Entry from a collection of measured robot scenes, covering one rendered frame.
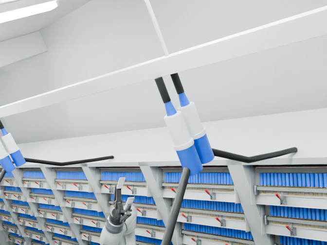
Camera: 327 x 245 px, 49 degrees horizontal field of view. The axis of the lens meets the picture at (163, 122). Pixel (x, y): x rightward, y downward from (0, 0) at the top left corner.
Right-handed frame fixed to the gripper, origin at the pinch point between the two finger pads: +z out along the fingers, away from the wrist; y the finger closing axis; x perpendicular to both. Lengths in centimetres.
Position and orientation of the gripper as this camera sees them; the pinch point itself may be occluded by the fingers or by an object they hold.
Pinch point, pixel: (126, 189)
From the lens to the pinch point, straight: 172.8
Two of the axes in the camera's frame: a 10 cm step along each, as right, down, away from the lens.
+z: 2.9, -8.3, -4.8
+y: -3.7, -5.6, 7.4
